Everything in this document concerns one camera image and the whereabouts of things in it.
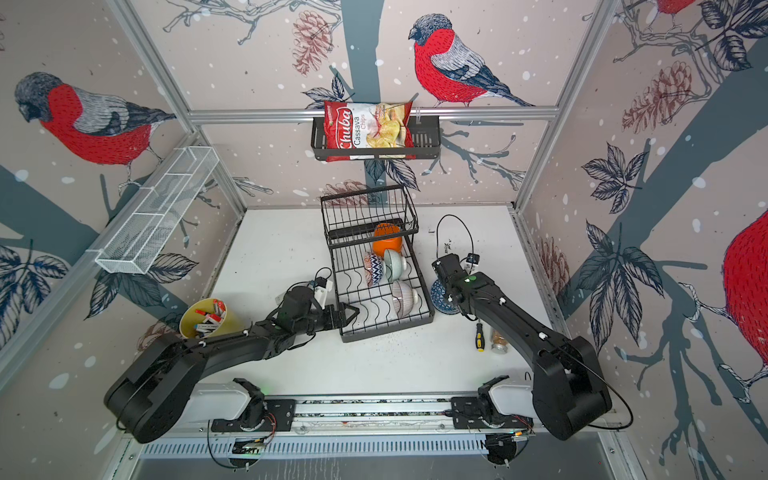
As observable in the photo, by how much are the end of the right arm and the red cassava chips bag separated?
0.40 m

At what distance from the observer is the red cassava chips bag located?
0.87 meters

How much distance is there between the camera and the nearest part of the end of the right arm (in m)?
0.61

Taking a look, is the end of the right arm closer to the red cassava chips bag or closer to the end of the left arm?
the end of the left arm

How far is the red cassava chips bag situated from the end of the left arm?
471 mm

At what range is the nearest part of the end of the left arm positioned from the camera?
74cm
